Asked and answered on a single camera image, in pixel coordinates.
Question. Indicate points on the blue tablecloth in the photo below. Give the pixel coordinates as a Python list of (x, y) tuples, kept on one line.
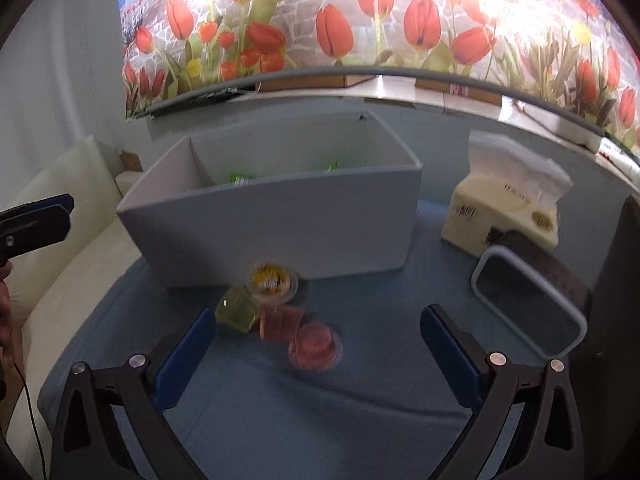
[(320, 410)]

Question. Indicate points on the cardboard scrap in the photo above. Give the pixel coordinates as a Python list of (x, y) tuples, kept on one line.
[(131, 161)]

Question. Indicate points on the black speaker with grey rim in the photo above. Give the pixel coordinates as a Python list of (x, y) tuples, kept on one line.
[(530, 300)]

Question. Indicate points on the yellow tissue box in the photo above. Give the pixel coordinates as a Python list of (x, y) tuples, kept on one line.
[(500, 205)]

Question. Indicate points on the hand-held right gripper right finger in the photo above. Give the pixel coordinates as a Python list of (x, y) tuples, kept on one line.
[(450, 355)]

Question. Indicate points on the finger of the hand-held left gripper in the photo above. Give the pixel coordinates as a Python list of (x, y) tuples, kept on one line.
[(35, 225)]

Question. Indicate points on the white power strip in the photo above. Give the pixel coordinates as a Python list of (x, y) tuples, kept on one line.
[(620, 155)]

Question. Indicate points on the orange jelly cup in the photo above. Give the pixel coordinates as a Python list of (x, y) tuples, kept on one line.
[(282, 322)]

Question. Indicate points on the yellow jelly cup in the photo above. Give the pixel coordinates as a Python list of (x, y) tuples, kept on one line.
[(272, 282)]

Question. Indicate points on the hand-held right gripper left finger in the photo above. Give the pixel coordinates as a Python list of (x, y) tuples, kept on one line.
[(186, 355)]

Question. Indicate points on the white cardboard box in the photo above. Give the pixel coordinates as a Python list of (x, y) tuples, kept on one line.
[(280, 225)]

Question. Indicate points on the tulip wall poster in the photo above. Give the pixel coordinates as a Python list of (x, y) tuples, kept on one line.
[(400, 15)]

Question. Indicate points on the green jelly cup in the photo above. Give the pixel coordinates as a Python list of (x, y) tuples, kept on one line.
[(237, 310)]

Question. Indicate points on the person's left hand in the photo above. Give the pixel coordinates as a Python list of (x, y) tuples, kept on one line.
[(4, 310)]

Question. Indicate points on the white leather sofa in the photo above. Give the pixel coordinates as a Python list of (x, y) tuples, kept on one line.
[(60, 270)]

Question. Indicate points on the pink jelly cup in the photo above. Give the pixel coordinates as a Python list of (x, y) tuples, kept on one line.
[(315, 347)]

